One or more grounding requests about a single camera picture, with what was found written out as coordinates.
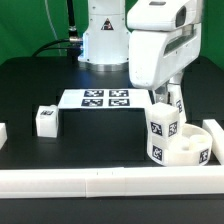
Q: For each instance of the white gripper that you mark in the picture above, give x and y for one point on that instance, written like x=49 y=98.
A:
x=155 y=57

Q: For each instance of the white round stool seat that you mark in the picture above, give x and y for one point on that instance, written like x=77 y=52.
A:
x=190 y=147

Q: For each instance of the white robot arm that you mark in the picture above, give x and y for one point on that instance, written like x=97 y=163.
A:
x=165 y=16

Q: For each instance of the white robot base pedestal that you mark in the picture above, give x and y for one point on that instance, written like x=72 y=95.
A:
x=106 y=40

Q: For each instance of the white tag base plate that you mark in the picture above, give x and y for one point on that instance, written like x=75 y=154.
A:
x=104 y=99

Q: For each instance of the white front fence rail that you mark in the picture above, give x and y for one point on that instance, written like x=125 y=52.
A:
x=99 y=182

